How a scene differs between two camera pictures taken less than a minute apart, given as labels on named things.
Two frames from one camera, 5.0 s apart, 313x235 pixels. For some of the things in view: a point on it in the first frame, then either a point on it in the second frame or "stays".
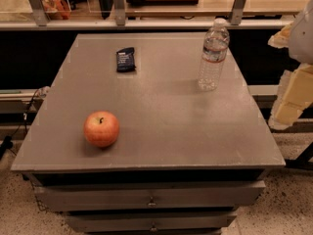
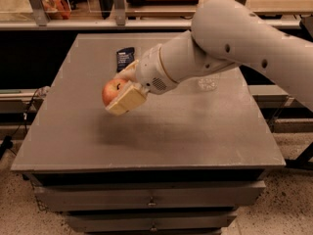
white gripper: x=302 y=39 → x=151 y=70
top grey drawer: x=151 y=196 stays
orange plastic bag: x=54 y=6 stays
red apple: x=102 y=128 → x=111 y=89
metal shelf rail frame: x=118 y=20 stays
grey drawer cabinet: x=185 y=159 stays
